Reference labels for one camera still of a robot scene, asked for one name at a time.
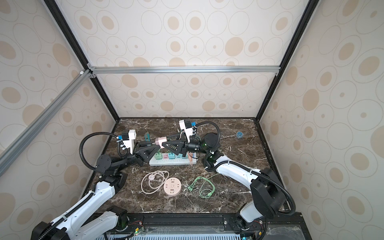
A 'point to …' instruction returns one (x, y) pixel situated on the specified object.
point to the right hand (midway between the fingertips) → (164, 145)
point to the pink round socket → (172, 186)
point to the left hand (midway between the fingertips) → (161, 150)
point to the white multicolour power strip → (178, 160)
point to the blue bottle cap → (239, 134)
